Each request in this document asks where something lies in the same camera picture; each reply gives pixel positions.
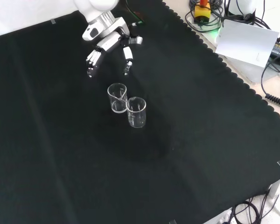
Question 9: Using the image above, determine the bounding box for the white metal bracket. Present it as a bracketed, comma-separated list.
[267, 174, 280, 199]

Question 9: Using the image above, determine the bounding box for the black floor cable bundle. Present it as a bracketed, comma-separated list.
[230, 193, 280, 224]

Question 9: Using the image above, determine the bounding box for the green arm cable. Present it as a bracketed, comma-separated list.
[124, 0, 146, 27]

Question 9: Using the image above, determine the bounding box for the pale power strip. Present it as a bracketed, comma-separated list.
[219, 208, 234, 224]

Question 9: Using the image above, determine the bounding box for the yellow stop button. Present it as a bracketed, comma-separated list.
[194, 0, 212, 24]

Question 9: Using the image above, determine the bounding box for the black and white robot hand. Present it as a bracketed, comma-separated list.
[82, 17, 144, 79]

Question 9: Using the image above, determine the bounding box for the green and black cable loop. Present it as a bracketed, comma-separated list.
[184, 4, 225, 33]

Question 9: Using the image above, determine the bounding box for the thin black cable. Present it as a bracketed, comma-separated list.
[260, 55, 280, 94]

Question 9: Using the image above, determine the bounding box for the black coiled cable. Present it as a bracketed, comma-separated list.
[264, 80, 280, 108]

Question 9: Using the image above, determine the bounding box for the black scalloped bench cloth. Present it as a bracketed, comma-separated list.
[0, 0, 280, 224]

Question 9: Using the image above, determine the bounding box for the clear glass beaker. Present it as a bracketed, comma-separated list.
[126, 96, 147, 129]
[107, 82, 128, 114]

